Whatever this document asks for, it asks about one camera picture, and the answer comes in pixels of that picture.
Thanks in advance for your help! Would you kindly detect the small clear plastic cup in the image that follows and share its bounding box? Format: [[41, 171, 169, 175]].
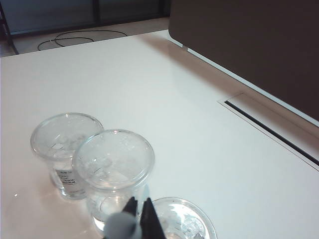
[[149, 196, 217, 239]]

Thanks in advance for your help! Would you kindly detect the tall clear plastic cup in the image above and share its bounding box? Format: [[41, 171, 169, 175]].
[[74, 129, 156, 231]]

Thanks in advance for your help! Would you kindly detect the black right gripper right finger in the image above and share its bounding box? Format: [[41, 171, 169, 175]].
[[140, 197, 165, 239]]

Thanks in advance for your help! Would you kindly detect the black cable on floor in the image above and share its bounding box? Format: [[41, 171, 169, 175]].
[[37, 30, 128, 51]]

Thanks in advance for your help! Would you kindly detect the clear labelled plastic cup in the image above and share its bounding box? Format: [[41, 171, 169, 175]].
[[30, 112, 104, 200]]

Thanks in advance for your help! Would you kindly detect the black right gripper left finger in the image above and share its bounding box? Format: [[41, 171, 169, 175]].
[[124, 196, 138, 217]]

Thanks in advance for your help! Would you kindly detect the brown desk divider panel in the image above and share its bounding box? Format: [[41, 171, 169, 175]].
[[168, 0, 319, 122]]

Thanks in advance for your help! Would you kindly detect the dark metal frame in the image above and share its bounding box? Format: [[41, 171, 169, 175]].
[[0, 0, 19, 55]]

